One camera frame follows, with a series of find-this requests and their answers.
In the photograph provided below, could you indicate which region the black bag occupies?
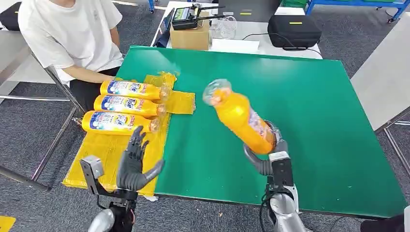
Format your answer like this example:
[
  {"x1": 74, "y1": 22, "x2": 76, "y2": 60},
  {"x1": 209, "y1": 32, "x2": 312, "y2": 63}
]
[{"x1": 0, "y1": 1, "x2": 22, "y2": 32}]

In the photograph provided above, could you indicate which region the black hard case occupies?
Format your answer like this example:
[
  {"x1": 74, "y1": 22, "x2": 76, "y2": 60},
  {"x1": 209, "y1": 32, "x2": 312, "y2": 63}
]
[
  {"x1": 218, "y1": 0, "x2": 283, "y2": 22},
  {"x1": 267, "y1": 14, "x2": 322, "y2": 50}
]

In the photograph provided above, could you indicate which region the green table mat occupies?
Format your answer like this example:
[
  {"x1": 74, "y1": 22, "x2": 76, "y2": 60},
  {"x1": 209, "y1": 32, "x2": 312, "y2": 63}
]
[{"x1": 116, "y1": 45, "x2": 408, "y2": 219}]

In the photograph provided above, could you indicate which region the thin black cable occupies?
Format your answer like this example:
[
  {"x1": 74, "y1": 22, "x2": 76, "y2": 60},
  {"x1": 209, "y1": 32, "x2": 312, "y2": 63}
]
[{"x1": 242, "y1": 32, "x2": 323, "y2": 59}]

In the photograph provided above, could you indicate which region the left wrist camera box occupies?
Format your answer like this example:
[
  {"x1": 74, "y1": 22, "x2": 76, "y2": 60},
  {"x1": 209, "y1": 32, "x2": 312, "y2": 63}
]
[{"x1": 79, "y1": 155, "x2": 117, "y2": 198}]

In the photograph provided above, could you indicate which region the black remote controller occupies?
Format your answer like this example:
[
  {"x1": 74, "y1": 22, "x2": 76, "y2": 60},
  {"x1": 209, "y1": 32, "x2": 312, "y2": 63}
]
[{"x1": 171, "y1": 3, "x2": 226, "y2": 31}]

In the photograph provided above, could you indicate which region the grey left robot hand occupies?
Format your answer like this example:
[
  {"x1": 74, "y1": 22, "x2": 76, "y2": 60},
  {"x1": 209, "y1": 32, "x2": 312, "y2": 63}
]
[{"x1": 116, "y1": 125, "x2": 166, "y2": 193}]

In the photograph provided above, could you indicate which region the brown cardboard box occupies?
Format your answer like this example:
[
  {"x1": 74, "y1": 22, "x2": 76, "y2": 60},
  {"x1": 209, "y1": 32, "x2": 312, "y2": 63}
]
[{"x1": 170, "y1": 19, "x2": 211, "y2": 51}]

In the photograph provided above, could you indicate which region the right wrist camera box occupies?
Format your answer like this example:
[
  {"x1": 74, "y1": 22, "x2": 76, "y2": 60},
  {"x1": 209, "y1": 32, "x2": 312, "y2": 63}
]
[{"x1": 267, "y1": 151, "x2": 294, "y2": 190}]

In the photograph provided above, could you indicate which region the orange drink bottle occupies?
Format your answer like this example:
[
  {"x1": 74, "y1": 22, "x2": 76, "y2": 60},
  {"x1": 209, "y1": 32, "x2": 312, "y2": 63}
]
[
  {"x1": 93, "y1": 95, "x2": 167, "y2": 117},
  {"x1": 81, "y1": 110, "x2": 161, "y2": 136},
  {"x1": 100, "y1": 80, "x2": 171, "y2": 102},
  {"x1": 202, "y1": 78, "x2": 277, "y2": 156}
]

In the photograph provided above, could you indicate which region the green crate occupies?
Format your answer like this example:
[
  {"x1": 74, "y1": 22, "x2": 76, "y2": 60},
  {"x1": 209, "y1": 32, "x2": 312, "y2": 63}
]
[{"x1": 281, "y1": 0, "x2": 309, "y2": 8}]

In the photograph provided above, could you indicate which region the dark tablet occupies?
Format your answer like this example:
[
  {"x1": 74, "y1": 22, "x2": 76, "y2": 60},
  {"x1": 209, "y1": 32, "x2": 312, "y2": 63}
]
[{"x1": 155, "y1": 8, "x2": 176, "y2": 49}]

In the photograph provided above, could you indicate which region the white flat box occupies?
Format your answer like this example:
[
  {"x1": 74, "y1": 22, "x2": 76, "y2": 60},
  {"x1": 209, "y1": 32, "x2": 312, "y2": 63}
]
[{"x1": 210, "y1": 38, "x2": 261, "y2": 54}]

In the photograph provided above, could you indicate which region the black robot foot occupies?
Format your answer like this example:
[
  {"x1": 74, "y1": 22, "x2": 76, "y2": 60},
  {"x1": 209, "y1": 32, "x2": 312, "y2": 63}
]
[{"x1": 360, "y1": 214, "x2": 407, "y2": 232}]

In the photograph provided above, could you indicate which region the grey side table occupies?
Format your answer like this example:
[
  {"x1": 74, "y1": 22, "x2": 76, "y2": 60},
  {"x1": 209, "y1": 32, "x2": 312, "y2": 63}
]
[{"x1": 351, "y1": 13, "x2": 410, "y2": 180}]

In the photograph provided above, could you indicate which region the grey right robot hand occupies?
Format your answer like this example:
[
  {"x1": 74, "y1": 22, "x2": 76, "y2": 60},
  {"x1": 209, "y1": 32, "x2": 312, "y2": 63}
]
[{"x1": 243, "y1": 120, "x2": 289, "y2": 177}]

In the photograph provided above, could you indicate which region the yellow plastic sheet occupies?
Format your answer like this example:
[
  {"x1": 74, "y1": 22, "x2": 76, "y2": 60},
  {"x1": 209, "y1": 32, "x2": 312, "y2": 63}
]
[{"x1": 62, "y1": 71, "x2": 197, "y2": 197}]

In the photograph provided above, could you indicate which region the seated person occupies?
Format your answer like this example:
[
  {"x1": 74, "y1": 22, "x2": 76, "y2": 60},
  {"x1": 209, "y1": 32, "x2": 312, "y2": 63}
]
[{"x1": 17, "y1": 0, "x2": 125, "y2": 113}]

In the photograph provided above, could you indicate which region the coiled white cable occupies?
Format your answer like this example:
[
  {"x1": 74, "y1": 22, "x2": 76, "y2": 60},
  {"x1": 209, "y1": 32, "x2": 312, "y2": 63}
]
[{"x1": 209, "y1": 15, "x2": 238, "y2": 40}]

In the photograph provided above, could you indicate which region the metal frame table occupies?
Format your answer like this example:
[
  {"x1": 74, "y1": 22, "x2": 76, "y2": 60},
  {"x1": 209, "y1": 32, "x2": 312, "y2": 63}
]
[{"x1": 0, "y1": 30, "x2": 87, "y2": 193}]

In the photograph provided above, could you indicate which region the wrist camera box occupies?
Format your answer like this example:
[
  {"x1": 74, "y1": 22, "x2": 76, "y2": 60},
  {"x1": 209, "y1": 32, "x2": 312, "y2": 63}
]
[
  {"x1": 267, "y1": 151, "x2": 294, "y2": 190},
  {"x1": 79, "y1": 155, "x2": 117, "y2": 198}
]

